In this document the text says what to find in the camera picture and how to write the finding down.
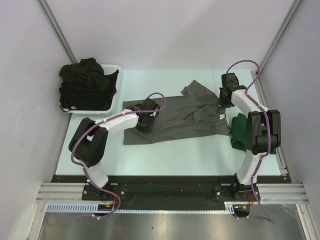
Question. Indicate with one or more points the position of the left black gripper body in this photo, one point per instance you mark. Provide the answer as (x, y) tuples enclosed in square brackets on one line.
[(147, 128)]

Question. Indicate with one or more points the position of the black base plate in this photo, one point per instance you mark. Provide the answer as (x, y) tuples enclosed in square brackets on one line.
[(166, 193)]

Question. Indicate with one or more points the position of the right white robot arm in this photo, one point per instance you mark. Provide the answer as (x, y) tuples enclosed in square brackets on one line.
[(243, 187)]

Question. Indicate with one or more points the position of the green folded t shirt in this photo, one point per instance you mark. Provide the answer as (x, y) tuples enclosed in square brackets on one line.
[(237, 132)]

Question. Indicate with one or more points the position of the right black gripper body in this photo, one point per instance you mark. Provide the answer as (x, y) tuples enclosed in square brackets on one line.
[(224, 102)]

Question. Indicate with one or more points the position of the black t shirts pile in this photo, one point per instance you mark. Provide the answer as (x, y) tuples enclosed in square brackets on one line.
[(86, 87)]

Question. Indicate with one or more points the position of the grey t shirt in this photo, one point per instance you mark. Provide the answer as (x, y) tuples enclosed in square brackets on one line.
[(196, 113)]

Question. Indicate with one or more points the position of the white plastic basket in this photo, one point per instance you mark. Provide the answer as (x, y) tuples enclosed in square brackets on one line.
[(108, 69)]

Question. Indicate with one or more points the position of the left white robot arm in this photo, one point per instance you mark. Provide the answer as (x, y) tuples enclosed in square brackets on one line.
[(87, 146)]

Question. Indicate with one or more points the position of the light blue cable duct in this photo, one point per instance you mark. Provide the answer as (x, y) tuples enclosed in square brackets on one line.
[(98, 208)]

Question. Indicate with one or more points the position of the aluminium frame rail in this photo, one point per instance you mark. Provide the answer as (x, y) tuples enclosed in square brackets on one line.
[(286, 193)]

